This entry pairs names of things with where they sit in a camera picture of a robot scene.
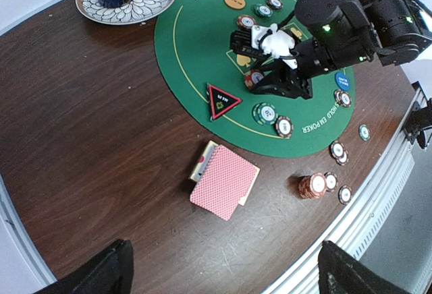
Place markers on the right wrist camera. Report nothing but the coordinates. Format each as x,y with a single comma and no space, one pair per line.
262,42

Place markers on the red-backed card deck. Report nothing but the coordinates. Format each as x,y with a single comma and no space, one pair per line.
225,183

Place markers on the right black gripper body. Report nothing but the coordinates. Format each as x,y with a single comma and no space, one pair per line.
281,80

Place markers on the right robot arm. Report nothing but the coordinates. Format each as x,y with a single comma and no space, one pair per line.
322,36

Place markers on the card box under deck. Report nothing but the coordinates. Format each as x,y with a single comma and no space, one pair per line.
200,166

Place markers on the blue small blind button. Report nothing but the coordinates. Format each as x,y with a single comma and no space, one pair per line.
342,81

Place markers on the patterned ceramic saucer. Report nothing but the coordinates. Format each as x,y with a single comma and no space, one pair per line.
134,12

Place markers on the green twenty chips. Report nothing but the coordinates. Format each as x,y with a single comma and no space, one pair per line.
263,11

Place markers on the green twenty chip stack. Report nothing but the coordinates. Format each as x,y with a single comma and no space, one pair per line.
364,132

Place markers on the round green poker mat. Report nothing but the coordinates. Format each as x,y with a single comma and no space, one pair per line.
192,45

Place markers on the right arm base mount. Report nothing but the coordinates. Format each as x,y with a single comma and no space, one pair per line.
418,121

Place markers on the red five chip stack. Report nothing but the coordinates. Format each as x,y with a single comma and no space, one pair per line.
313,186

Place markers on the orange big blind button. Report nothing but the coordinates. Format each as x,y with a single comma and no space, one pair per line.
235,4

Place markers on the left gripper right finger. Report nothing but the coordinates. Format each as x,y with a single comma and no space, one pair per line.
339,272

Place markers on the red five chips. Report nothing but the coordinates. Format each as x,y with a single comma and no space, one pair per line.
252,78
245,22

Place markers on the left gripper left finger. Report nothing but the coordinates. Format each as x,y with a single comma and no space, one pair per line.
109,271

